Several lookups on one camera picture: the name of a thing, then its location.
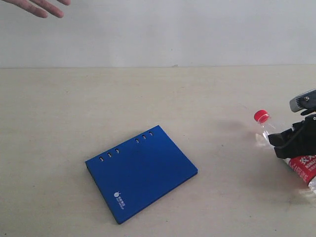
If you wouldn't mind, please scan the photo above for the clear water bottle red label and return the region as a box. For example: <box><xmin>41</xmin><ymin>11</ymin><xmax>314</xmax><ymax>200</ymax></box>
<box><xmin>254</xmin><ymin>110</ymin><xmax>316</xmax><ymax>196</ymax></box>

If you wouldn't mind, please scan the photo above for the blue ring binder notebook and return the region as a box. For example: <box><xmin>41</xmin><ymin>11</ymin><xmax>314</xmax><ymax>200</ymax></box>
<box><xmin>85</xmin><ymin>125</ymin><xmax>198</xmax><ymax>224</ymax></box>

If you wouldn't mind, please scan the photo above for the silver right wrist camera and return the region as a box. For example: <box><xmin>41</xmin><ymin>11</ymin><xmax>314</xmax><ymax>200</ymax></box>
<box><xmin>289</xmin><ymin>89</ymin><xmax>316</xmax><ymax>116</ymax></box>

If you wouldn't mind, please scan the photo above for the person's bare hand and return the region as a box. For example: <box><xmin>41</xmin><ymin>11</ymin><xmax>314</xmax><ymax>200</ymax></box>
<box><xmin>4</xmin><ymin>0</ymin><xmax>64</xmax><ymax>18</ymax></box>

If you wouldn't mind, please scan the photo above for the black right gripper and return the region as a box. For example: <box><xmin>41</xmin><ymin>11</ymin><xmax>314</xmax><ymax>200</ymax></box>
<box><xmin>268</xmin><ymin>114</ymin><xmax>316</xmax><ymax>159</ymax></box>

